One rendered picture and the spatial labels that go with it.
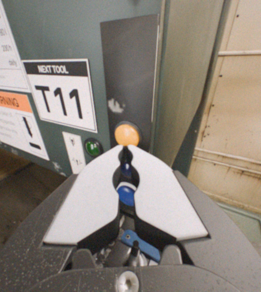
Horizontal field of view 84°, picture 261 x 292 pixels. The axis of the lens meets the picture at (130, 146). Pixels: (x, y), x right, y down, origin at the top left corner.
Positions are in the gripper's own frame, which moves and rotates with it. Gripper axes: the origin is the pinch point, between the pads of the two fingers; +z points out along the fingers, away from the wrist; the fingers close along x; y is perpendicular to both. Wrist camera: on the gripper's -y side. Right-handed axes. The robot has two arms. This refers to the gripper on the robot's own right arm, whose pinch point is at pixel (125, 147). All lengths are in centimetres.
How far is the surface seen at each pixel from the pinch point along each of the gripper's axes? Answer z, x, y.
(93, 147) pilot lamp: 3.9, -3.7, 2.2
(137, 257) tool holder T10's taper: 6.3, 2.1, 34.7
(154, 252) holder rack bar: 10.0, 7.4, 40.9
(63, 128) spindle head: 7.0, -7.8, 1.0
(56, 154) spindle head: 8.7, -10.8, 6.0
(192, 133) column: 59, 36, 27
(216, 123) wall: 84, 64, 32
